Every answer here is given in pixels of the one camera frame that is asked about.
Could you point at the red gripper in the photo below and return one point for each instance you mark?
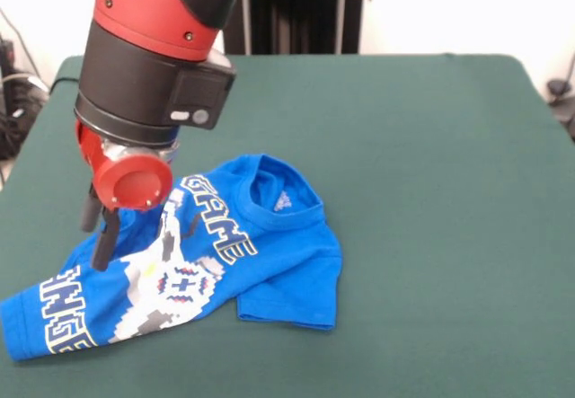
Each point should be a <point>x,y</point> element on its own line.
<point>135,182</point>

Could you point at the blue printed t-shirt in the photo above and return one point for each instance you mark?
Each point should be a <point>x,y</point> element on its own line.
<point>292,263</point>

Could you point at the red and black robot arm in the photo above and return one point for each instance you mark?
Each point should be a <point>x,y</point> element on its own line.
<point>157,56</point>

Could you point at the black floor stand base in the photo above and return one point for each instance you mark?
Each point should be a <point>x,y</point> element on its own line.
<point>13,119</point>
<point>561,101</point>

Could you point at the dark green table cloth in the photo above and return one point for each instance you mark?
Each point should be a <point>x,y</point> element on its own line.
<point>404,191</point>

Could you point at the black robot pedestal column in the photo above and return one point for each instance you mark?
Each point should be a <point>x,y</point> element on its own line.
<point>292,11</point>

